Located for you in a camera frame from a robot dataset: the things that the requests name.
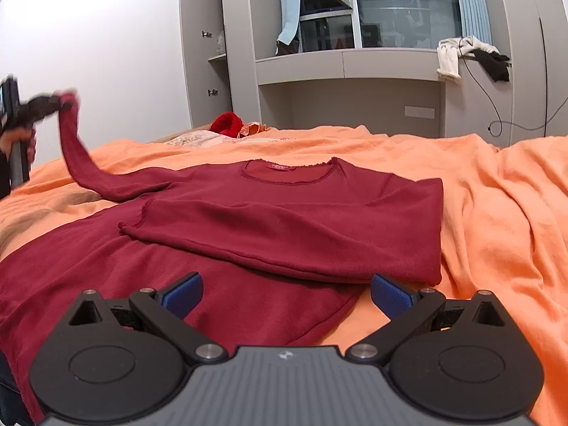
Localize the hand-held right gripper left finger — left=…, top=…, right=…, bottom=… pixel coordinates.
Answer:
left=66, top=272, right=228, bottom=365

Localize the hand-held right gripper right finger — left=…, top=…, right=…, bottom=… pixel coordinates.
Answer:
left=346, top=274, right=507, bottom=363

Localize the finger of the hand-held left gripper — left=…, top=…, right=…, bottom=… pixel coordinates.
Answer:
left=21, top=91, right=77, bottom=122

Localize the dark red long-sleeve shirt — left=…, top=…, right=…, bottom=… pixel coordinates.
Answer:
left=0, top=90, right=444, bottom=413

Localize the person's left hand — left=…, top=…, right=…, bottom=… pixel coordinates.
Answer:
left=0, top=126, right=37, bottom=165

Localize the orange blanket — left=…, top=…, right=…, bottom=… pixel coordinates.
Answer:
left=0, top=125, right=568, bottom=426

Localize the pale patterned quilt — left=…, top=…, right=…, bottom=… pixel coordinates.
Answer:
left=165, top=130, right=285, bottom=148

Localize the grey wardrobe door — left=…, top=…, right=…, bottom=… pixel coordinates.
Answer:
left=178, top=0, right=223, bottom=130

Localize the red plush item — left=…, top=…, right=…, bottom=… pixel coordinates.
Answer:
left=209, top=112, right=244, bottom=137

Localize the person's dark clothing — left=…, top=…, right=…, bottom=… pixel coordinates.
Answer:
left=0, top=350, right=35, bottom=426

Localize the grey built-in wardrobe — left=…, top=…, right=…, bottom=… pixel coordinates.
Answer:
left=178, top=0, right=568, bottom=139

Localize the white garment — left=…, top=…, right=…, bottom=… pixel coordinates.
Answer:
left=436, top=35, right=500, bottom=83

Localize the black garment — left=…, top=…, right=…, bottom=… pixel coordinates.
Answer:
left=474, top=49, right=512, bottom=83

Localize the light blue curtain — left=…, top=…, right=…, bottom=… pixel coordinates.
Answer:
left=453, top=0, right=493, bottom=47
left=277, top=0, right=304, bottom=45

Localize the window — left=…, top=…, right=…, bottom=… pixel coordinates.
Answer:
left=277, top=0, right=464, bottom=51

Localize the black cable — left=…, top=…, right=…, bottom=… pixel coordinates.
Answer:
left=459, top=38, right=568, bottom=138

